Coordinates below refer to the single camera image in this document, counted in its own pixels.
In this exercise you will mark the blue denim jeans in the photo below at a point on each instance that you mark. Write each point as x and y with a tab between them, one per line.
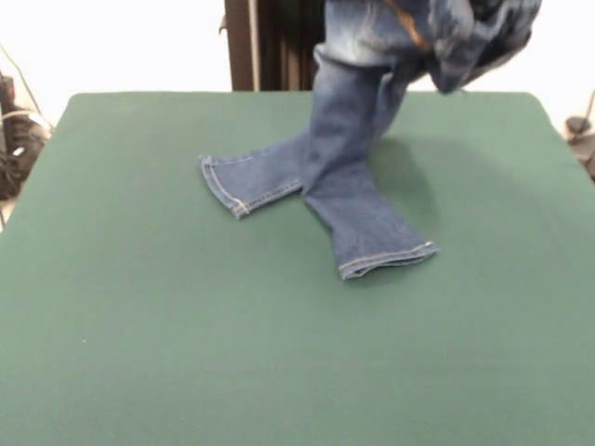
334	186

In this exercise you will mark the dark green tablecloth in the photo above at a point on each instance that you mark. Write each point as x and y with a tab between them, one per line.
139	302

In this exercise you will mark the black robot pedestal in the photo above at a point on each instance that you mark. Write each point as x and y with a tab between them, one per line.
269	46

